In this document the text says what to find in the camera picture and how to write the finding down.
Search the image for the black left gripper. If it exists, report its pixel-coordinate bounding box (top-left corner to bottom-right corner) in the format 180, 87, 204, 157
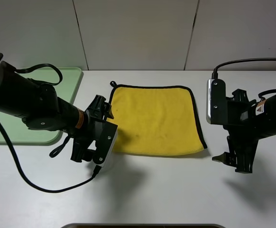
70, 95, 114, 162

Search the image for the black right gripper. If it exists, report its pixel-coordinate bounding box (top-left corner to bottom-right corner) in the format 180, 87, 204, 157
212, 89, 258, 173

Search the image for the yellow towel with black trim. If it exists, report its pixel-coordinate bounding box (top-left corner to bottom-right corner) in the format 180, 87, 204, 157
108, 81, 207, 157

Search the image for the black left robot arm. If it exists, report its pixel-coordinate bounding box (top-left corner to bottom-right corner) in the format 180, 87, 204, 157
0, 53, 117, 165

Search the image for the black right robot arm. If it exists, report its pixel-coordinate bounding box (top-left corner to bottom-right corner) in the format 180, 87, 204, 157
212, 89, 276, 173

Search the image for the green plastic tray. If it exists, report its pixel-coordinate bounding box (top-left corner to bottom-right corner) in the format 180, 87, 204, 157
0, 67, 83, 146

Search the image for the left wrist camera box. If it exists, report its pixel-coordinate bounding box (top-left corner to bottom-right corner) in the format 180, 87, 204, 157
92, 122, 118, 168

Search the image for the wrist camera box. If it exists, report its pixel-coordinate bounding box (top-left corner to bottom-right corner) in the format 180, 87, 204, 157
206, 79, 227, 125
92, 122, 118, 168

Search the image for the black left camera cable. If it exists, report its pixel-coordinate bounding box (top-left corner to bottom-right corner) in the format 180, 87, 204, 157
0, 64, 103, 194

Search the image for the black camera cable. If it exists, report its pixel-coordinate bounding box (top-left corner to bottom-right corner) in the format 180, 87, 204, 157
210, 57, 276, 80
0, 64, 103, 194

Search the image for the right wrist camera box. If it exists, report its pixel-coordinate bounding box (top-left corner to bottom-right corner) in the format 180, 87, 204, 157
206, 79, 227, 125

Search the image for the black right camera cable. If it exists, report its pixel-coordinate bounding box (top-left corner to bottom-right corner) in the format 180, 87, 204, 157
210, 57, 276, 80

